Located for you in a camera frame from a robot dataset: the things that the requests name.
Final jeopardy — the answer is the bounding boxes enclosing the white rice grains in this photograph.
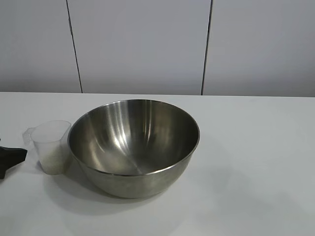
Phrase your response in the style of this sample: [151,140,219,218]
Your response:
[40,149,71,176]

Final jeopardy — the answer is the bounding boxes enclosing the clear plastic measuring cup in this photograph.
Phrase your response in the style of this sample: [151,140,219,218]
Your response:
[22,119,72,176]

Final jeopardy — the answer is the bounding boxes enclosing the stainless steel mixing bowl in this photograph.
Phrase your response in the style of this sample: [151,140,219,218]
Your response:
[67,98,201,199]

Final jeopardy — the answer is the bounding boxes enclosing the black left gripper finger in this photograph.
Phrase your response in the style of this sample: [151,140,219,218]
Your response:
[0,147,28,180]

